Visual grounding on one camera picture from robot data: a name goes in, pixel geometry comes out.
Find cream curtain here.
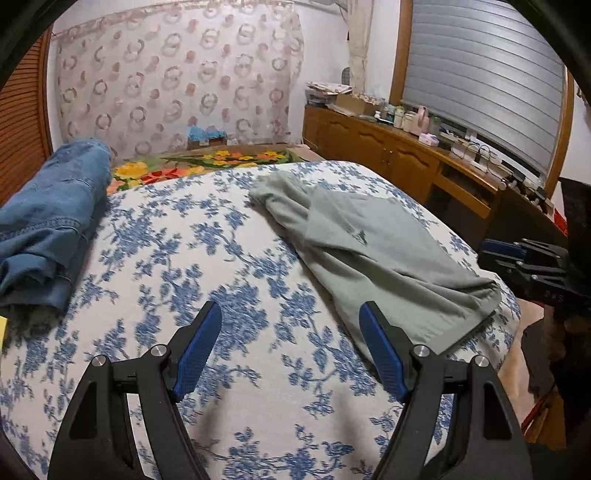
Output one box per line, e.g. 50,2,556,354
342,0,370,93

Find wooden cabinet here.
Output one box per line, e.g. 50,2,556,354
302,105,568,241

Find louvered wooden door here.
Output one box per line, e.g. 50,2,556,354
0,32,54,206

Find yellow flower print blanket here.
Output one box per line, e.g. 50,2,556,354
105,147,301,195

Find white power strip with cables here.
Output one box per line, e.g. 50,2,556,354
441,134,504,175

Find grey-green t-shirt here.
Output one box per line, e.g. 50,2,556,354
248,172,503,365

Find stack of papers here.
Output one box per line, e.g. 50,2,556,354
305,80,352,107

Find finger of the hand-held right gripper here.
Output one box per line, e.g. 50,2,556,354
478,249,573,296
482,237,570,266

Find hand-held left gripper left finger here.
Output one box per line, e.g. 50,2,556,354
47,301,223,480

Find blue denim jeans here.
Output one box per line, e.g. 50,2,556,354
0,138,112,319

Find cardboard box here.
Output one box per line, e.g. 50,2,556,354
333,92,377,116

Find wooden window frame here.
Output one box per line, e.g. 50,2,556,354
390,0,578,185

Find circle patterned curtain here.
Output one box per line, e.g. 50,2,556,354
54,0,306,160

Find grey window blind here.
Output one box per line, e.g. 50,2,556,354
401,0,568,178

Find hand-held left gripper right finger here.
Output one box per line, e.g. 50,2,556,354
359,301,529,480

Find small blue bundle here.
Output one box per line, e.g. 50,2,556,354
187,124,228,149

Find blue floral white bedspread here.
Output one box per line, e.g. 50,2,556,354
0,159,522,480

